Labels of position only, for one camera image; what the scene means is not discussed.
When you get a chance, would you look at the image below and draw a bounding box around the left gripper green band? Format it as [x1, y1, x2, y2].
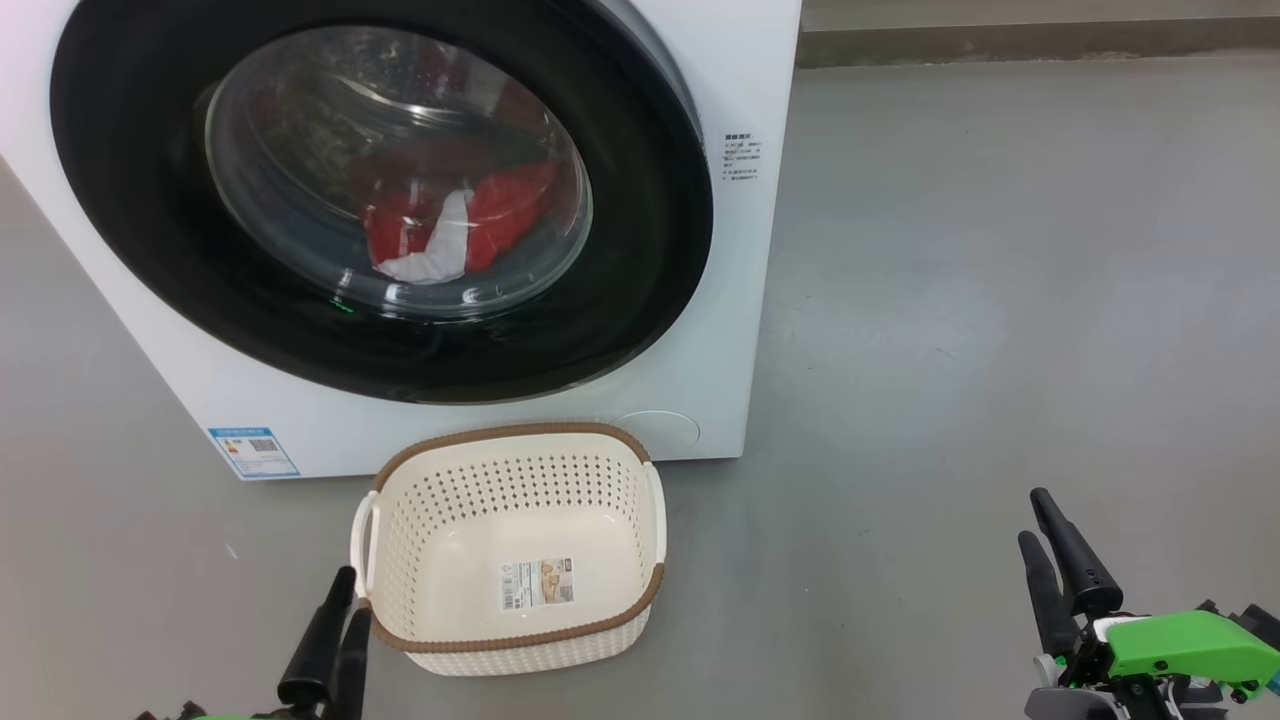
[140, 566, 373, 720]

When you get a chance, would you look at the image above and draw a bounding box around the blue energy label sticker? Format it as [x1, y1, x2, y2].
[208, 426, 301, 481]

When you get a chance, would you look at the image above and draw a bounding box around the white front-load washing machine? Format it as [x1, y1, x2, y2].
[0, 0, 803, 483]

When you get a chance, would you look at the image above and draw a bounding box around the washing machine glass door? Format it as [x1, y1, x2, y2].
[50, 0, 715, 406]

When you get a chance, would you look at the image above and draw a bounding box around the cream perforated basket brown rim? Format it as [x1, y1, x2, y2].
[350, 421, 668, 677]

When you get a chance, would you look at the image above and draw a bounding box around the plain red garment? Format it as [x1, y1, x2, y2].
[464, 160, 561, 276]

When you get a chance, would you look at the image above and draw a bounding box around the round white filter cover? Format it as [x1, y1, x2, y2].
[612, 410, 701, 451]

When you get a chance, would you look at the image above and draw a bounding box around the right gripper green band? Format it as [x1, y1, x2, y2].
[1018, 488, 1280, 720]

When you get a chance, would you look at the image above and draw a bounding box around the paper product label sticker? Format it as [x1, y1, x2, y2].
[500, 558, 576, 613]

